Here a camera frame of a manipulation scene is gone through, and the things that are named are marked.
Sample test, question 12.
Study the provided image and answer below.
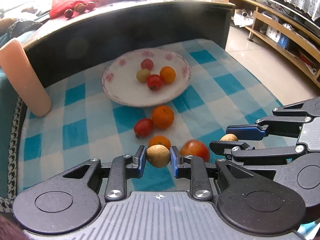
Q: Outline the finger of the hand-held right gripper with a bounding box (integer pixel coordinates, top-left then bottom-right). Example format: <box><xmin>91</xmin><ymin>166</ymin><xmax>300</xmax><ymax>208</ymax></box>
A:
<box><xmin>226</xmin><ymin>97</ymin><xmax>320</xmax><ymax>140</ymax></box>
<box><xmin>209</xmin><ymin>141</ymin><xmax>308</xmax><ymax>167</ymax></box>

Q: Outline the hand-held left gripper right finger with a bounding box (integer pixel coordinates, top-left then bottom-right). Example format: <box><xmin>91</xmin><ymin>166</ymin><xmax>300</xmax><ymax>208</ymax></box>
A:
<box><xmin>170</xmin><ymin>146</ymin><xmax>278</xmax><ymax>202</ymax></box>

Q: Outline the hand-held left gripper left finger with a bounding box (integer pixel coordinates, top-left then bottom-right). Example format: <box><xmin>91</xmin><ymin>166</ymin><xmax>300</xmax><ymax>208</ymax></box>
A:
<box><xmin>37</xmin><ymin>145</ymin><xmax>147</xmax><ymax>202</ymax></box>

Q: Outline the large red tomato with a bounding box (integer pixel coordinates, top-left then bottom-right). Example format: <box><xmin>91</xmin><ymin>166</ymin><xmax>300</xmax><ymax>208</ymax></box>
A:
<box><xmin>179</xmin><ymin>140</ymin><xmax>210</xmax><ymax>163</ymax></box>

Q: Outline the orange mandarin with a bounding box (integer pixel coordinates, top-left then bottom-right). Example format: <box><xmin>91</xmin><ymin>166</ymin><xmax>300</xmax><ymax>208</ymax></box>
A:
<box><xmin>160</xmin><ymin>66</ymin><xmax>176</xmax><ymax>84</ymax></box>
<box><xmin>148</xmin><ymin>135</ymin><xmax>172</xmax><ymax>150</ymax></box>
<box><xmin>152</xmin><ymin>105</ymin><xmax>175</xmax><ymax>130</ymax></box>

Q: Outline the white floral plate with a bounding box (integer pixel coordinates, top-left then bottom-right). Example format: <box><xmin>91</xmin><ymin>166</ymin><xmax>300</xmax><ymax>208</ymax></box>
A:
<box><xmin>101</xmin><ymin>48</ymin><xmax>193</xmax><ymax>107</ymax></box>

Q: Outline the red tomato with stem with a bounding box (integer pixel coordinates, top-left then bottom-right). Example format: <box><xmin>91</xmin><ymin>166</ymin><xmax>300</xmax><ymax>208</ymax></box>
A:
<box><xmin>146</xmin><ymin>74</ymin><xmax>164</xmax><ymax>91</ymax></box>

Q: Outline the red cherry tomato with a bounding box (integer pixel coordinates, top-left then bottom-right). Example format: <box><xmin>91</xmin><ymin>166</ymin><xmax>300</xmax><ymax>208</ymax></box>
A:
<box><xmin>140</xmin><ymin>59</ymin><xmax>154</xmax><ymax>70</ymax></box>

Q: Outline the blue white checkered tablecloth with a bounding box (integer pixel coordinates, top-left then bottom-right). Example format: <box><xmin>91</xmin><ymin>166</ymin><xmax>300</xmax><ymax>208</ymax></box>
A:
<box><xmin>17</xmin><ymin>38</ymin><xmax>320</xmax><ymax>195</ymax></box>

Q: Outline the blue box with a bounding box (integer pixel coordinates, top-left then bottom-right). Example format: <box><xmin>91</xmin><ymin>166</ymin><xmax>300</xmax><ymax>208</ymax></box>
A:
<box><xmin>277</xmin><ymin>34</ymin><xmax>290</xmax><ymax>48</ymax></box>

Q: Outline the white device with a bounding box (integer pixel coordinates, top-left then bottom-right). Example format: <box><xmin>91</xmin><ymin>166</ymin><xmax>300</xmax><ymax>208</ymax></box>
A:
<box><xmin>235</xmin><ymin>9</ymin><xmax>253</xmax><ymax>27</ymax></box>

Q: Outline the wooden tv cabinet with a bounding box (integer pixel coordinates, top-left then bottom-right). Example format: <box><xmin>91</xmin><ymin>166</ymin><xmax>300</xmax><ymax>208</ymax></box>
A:
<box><xmin>207</xmin><ymin>0</ymin><xmax>320</xmax><ymax>88</ymax></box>

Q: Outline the dark coffee table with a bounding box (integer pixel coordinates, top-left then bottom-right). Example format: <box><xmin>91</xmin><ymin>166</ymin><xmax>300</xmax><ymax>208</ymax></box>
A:
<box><xmin>21</xmin><ymin>0</ymin><xmax>237</xmax><ymax>89</ymax></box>

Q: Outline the teal blanket houndstooth trim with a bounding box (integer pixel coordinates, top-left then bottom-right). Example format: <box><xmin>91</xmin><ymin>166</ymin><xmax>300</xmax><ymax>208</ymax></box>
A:
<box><xmin>0</xmin><ymin>20</ymin><xmax>28</xmax><ymax>205</ymax></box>

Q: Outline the pink ribbed cylinder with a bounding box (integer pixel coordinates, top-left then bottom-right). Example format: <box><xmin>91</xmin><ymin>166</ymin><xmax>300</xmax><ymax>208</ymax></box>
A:
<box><xmin>0</xmin><ymin>37</ymin><xmax>52</xmax><ymax>117</ymax></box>

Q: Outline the dark patterned cushion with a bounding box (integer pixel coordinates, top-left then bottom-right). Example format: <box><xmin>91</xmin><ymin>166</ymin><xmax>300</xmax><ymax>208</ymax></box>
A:
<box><xmin>7</xmin><ymin>20</ymin><xmax>43</xmax><ymax>38</ymax></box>

